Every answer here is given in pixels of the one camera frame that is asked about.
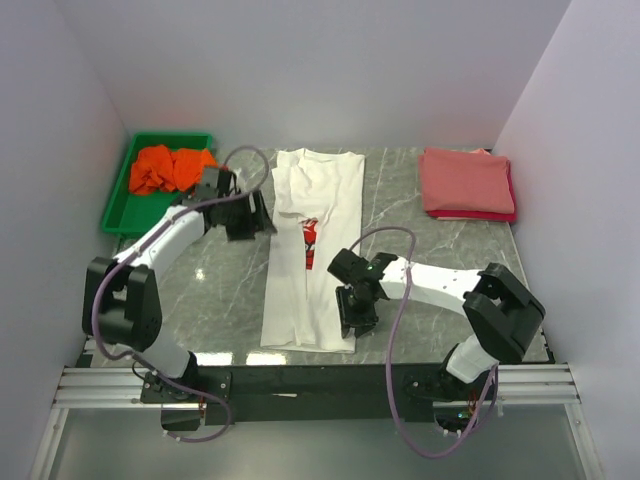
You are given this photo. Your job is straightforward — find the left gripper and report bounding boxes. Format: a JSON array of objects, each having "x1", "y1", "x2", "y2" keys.
[{"x1": 219, "y1": 189, "x2": 277, "y2": 243}]

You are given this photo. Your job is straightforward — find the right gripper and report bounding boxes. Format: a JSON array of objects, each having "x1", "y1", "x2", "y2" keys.
[{"x1": 336, "y1": 284, "x2": 379, "y2": 338}]

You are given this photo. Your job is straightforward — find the white printed t-shirt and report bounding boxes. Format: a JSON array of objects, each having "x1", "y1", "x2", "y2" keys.
[{"x1": 260, "y1": 149, "x2": 366, "y2": 354}]

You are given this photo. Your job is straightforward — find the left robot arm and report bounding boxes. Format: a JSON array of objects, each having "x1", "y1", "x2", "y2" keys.
[{"x1": 82, "y1": 167, "x2": 276, "y2": 402}]

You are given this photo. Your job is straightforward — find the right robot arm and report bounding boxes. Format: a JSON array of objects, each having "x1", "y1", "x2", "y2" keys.
[{"x1": 328, "y1": 249, "x2": 546, "y2": 402}]

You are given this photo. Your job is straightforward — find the orange t-shirt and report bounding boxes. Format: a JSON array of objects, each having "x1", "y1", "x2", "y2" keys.
[{"x1": 128, "y1": 145, "x2": 218, "y2": 196}]

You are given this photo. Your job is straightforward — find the green plastic tray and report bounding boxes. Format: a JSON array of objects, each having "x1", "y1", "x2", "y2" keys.
[{"x1": 102, "y1": 132, "x2": 215, "y2": 237}]

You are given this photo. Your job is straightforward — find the folded pink t-shirt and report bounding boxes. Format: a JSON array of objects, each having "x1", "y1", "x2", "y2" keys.
[{"x1": 418, "y1": 147, "x2": 516, "y2": 215}]

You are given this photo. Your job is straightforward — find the black base beam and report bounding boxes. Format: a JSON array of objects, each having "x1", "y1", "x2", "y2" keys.
[{"x1": 140, "y1": 363, "x2": 497, "y2": 431}]

